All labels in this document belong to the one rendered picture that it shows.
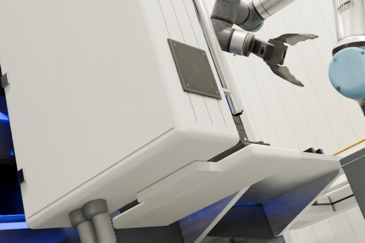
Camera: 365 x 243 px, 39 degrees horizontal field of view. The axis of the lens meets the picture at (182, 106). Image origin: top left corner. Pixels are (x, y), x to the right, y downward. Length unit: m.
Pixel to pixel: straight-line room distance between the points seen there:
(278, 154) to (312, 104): 4.22
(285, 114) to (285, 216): 3.55
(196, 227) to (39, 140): 0.61
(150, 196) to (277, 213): 0.97
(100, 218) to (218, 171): 0.26
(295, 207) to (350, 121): 3.20
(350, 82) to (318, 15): 4.16
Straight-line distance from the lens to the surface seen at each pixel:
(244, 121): 2.21
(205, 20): 1.19
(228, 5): 1.59
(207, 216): 1.56
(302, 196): 1.96
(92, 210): 1.10
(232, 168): 1.08
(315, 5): 5.50
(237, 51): 1.57
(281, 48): 1.54
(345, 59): 1.32
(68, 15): 1.19
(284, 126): 5.48
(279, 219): 2.01
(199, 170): 1.03
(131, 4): 1.03
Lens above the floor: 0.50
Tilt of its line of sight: 23 degrees up
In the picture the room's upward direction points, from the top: 17 degrees counter-clockwise
